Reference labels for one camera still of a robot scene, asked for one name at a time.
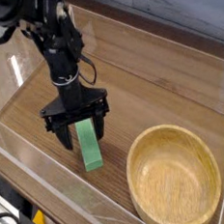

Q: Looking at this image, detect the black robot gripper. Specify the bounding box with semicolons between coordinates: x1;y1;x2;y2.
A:
37;74;114;154

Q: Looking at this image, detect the green rectangular block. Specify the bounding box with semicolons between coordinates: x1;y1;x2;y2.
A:
75;119;103;172

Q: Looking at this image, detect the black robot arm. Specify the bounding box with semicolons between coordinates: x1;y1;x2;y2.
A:
0;0;109;150

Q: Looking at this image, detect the brown wooden bowl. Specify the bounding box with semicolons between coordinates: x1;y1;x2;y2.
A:
126;124;222;224

